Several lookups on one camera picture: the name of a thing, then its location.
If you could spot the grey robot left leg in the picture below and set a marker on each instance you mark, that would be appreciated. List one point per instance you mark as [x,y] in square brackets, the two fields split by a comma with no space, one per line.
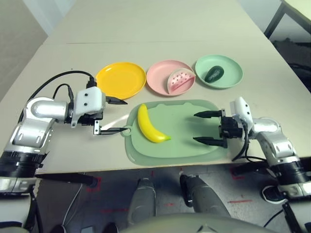
[142,201]

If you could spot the beige side table black legs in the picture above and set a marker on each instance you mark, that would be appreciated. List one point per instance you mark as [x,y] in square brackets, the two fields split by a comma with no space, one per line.
[298,12]

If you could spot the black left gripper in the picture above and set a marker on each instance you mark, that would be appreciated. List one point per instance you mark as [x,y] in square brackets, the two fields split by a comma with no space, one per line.
[88,120]

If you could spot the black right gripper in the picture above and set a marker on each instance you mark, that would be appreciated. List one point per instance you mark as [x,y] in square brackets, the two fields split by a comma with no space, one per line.
[230,128]

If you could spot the yellow plastic plate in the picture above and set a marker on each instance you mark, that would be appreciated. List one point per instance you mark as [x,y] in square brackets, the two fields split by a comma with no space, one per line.
[121,78]

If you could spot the black table foot bar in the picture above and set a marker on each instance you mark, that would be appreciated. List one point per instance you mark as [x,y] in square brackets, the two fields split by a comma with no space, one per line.
[70,179]
[252,168]

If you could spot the toy watermelon slice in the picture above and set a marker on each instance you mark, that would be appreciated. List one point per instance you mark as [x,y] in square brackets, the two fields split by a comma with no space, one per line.
[181,81]

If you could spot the black sneaker white sole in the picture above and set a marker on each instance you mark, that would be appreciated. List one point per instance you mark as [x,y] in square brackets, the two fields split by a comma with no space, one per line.
[273,195]

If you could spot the mint green plastic plate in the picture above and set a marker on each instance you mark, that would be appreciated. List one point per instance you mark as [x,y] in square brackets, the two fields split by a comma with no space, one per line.
[228,72]

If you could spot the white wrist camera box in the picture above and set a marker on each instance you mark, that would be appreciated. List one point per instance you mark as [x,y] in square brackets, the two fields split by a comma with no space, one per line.
[240,110]
[88,100]

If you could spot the yellow toy banana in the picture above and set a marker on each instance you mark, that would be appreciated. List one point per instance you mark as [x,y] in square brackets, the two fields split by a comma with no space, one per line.
[148,126]

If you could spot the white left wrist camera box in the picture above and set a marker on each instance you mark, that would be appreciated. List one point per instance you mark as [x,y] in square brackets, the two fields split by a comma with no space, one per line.
[88,100]

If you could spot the grey robot torso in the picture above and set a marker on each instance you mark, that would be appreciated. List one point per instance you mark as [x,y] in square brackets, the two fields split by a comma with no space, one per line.
[194,225]

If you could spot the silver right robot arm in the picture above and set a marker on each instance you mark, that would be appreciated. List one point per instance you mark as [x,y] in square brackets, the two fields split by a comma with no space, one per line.
[274,138]

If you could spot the grey robot leg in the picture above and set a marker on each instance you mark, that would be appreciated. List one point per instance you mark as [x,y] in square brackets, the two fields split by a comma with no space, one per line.
[206,196]
[142,201]

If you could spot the pink plastic plate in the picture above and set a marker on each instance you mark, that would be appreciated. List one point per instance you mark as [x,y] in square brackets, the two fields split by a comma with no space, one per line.
[158,77]

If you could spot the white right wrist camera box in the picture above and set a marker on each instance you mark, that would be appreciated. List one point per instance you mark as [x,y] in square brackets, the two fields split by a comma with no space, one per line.
[240,110]

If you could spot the grey robot right leg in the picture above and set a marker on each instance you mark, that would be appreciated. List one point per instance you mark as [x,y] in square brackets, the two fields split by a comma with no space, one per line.
[206,196]

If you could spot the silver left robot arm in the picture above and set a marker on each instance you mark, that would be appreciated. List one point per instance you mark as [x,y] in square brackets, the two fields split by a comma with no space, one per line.
[34,126]

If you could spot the green plastic tray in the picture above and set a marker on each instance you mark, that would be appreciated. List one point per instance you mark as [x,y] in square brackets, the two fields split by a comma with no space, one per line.
[179,136]

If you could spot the black support strut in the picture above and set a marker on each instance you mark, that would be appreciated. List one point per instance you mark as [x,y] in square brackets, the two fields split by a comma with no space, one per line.
[292,218]

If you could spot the dark green toy avocado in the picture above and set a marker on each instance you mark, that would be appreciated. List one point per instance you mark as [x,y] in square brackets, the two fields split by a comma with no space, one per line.
[213,74]

